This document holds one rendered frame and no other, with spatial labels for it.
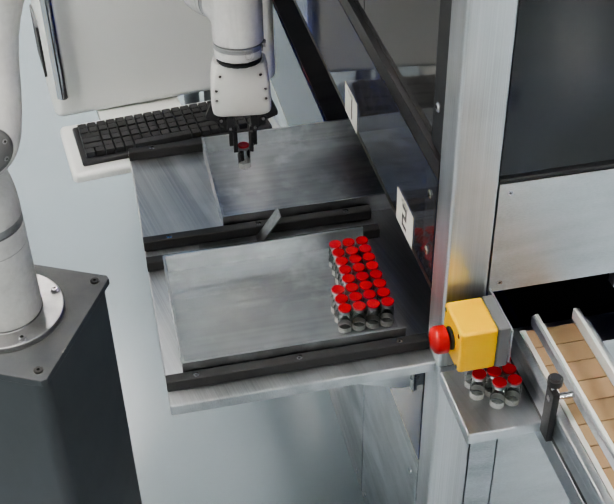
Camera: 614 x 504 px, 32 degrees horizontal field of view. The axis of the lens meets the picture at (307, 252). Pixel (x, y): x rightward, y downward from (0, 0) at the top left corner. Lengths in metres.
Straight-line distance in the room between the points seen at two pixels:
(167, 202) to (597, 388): 0.84
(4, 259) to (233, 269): 0.38
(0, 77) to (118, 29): 0.83
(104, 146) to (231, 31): 0.58
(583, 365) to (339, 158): 0.70
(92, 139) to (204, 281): 0.59
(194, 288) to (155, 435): 1.02
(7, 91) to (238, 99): 0.45
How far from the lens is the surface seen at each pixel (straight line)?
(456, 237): 1.48
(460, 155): 1.40
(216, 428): 2.75
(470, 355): 1.50
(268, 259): 1.83
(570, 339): 1.64
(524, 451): 1.86
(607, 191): 1.53
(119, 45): 2.36
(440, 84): 1.44
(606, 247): 1.60
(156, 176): 2.05
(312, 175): 2.02
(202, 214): 1.94
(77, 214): 3.50
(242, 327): 1.70
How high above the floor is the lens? 2.03
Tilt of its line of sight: 39 degrees down
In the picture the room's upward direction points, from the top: 1 degrees counter-clockwise
